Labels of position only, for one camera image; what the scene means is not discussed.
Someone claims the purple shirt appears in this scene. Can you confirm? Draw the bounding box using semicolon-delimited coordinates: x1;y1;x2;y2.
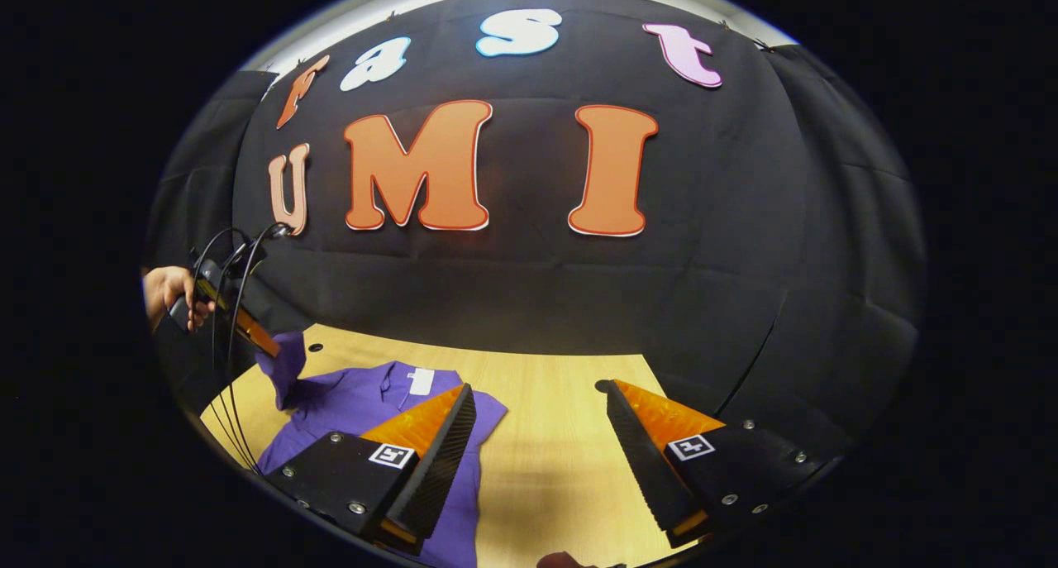
255;330;508;568

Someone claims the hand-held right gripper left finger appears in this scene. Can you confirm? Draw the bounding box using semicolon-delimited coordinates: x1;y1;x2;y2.
263;383;479;556

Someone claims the black backdrop cloth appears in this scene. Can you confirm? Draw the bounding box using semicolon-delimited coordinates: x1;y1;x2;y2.
145;0;927;470

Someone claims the black cable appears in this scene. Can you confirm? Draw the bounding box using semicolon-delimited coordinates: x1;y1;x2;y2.
225;222;292;475
190;226;249;470

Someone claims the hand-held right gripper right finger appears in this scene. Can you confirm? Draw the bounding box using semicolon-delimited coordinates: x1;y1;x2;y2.
606;379;829;551

